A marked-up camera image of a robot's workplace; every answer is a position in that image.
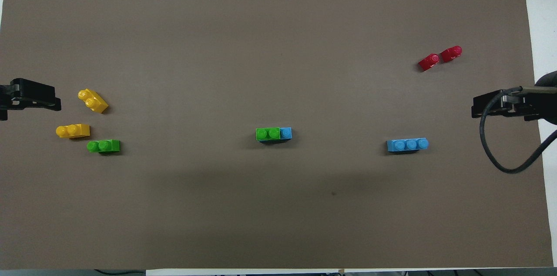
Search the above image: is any brown table mat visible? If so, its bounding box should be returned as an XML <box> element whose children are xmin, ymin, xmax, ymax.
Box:
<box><xmin>0</xmin><ymin>0</ymin><xmax>554</xmax><ymax>270</ymax></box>

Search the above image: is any red one-stud toy brick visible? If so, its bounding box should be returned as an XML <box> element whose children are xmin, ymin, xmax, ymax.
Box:
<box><xmin>418</xmin><ymin>53</ymin><xmax>440</xmax><ymax>72</ymax></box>
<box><xmin>440</xmin><ymin>46</ymin><xmax>463</xmax><ymax>64</ymax></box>

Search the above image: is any yellow two-stud toy brick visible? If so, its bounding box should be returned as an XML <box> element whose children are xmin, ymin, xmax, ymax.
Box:
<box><xmin>78</xmin><ymin>88</ymin><xmax>109</xmax><ymax>114</ymax></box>
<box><xmin>56</xmin><ymin>124</ymin><xmax>91</xmax><ymax>139</ymax></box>

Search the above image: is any black floor cable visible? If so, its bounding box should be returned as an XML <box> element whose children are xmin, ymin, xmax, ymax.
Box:
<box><xmin>94</xmin><ymin>269</ymin><xmax>147</xmax><ymax>276</ymax></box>

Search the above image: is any blue three-stud toy brick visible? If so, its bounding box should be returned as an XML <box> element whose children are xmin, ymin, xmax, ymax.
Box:
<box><xmin>257</xmin><ymin>127</ymin><xmax>293</xmax><ymax>144</ymax></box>
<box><xmin>387</xmin><ymin>138</ymin><xmax>429</xmax><ymax>153</ymax></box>

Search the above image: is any green two-stud toy brick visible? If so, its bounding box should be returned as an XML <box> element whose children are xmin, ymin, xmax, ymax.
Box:
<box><xmin>87</xmin><ymin>139</ymin><xmax>121</xmax><ymax>154</ymax></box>
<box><xmin>255</xmin><ymin>127</ymin><xmax>282</xmax><ymax>142</ymax></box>

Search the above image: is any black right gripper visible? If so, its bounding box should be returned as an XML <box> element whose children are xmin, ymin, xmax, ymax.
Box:
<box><xmin>472</xmin><ymin>86</ymin><xmax>557</xmax><ymax>121</ymax></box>

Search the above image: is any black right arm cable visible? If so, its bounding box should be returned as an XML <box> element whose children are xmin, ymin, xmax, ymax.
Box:
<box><xmin>480</xmin><ymin>88</ymin><xmax>557</xmax><ymax>175</ymax></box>

